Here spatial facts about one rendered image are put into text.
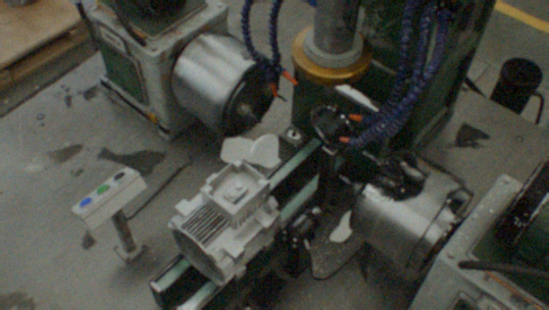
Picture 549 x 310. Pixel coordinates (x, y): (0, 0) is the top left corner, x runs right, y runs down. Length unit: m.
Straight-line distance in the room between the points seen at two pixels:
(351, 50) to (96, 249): 0.87
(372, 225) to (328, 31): 0.44
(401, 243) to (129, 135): 0.94
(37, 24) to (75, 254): 1.98
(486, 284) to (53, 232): 1.13
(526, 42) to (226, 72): 2.48
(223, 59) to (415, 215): 0.63
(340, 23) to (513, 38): 2.55
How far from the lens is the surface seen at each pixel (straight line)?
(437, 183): 1.29
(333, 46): 1.21
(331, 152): 1.18
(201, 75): 1.50
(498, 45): 3.57
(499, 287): 1.21
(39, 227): 1.71
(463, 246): 1.23
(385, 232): 1.29
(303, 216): 1.33
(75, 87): 2.02
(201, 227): 1.25
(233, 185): 1.28
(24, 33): 3.36
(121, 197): 1.38
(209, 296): 1.37
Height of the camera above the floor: 2.18
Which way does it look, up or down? 53 degrees down
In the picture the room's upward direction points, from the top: 2 degrees clockwise
